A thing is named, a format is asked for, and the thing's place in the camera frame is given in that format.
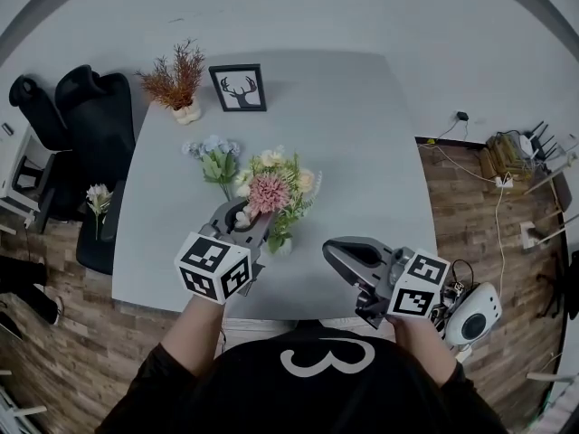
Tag person's right forearm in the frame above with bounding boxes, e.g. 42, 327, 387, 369
386, 314, 458, 388

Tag white round speaker device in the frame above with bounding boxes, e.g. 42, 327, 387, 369
441, 281, 503, 350

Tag white flower bunch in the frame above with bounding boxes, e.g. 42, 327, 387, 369
85, 183, 114, 241

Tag person's black shirt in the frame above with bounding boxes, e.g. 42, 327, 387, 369
94, 318, 510, 434

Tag pile of brown boxes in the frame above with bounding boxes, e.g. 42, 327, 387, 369
479, 132, 526, 180

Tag black framed deer picture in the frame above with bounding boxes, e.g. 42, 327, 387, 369
207, 63, 268, 113

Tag person's left forearm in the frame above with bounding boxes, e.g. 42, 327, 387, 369
160, 294, 226, 392

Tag dried orange plant white pot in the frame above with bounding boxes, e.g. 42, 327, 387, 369
135, 38, 206, 126

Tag white metal rack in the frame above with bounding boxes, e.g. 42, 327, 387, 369
0, 368, 46, 434

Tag black mesh office chair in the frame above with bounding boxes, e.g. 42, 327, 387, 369
53, 64, 137, 276
8, 74, 82, 234

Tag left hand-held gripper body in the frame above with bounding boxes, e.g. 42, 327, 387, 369
174, 222, 272, 306

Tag white power cable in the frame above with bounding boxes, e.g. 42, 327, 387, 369
494, 185, 508, 291

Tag black swivel chair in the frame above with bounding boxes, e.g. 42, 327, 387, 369
537, 250, 579, 320

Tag blue flower bouquet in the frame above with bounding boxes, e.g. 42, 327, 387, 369
181, 134, 242, 203

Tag white side desk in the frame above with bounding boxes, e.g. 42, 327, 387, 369
0, 122, 51, 225

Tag white router black antennas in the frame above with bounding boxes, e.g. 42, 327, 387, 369
517, 122, 560, 162

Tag pink flower bouquet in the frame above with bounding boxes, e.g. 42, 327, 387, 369
233, 145, 323, 255

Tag white square floor box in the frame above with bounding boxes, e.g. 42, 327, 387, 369
519, 222, 544, 250

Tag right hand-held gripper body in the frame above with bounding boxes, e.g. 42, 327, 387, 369
355, 246, 452, 332

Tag white vase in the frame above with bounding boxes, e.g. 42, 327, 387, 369
266, 235, 294, 258

